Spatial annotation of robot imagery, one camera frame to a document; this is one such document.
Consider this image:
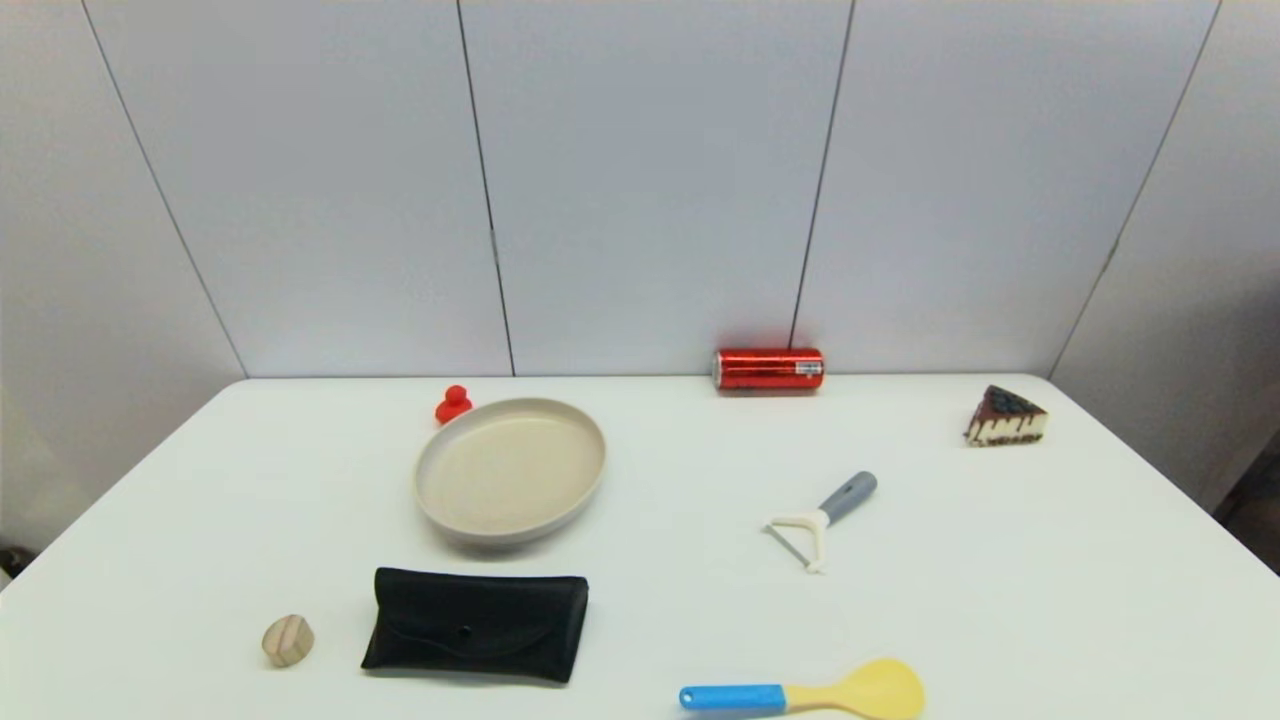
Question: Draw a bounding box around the black glasses case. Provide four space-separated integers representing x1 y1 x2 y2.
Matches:
360 567 590 686

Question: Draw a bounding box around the red soda can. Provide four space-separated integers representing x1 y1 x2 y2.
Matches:
713 347 826 393

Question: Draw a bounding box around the beige round plate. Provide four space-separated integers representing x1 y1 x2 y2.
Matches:
414 397 608 547

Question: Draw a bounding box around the chocolate cake slice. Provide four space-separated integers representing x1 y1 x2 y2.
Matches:
963 385 1049 448

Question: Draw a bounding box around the small wooden cylinder block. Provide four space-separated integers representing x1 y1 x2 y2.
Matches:
262 614 316 669

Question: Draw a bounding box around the white peeler grey handle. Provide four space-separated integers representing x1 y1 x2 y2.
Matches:
763 471 879 576

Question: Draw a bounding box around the yellow spoon blue handle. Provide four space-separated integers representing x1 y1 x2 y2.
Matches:
679 658 927 720

